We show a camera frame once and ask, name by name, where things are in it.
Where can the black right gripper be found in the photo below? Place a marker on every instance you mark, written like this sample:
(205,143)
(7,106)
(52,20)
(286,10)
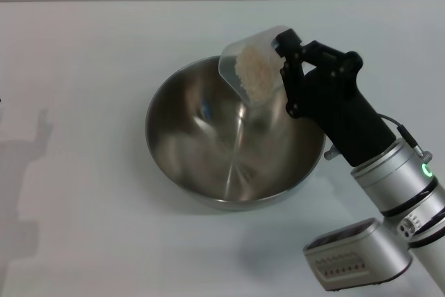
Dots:
(347,119)

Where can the white rice grains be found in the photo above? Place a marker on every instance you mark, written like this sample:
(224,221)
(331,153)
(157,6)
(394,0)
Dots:
(255,74)

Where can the clear plastic measuring cup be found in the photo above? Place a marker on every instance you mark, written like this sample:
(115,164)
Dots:
(229,64)

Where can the stainless steel mixing bowl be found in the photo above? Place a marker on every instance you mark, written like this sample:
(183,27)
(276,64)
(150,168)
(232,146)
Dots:
(194,151)

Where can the silver metal connector stub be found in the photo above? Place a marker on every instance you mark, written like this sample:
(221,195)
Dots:
(330,153)

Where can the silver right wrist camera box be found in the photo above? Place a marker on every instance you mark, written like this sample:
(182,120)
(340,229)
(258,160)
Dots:
(354,255)

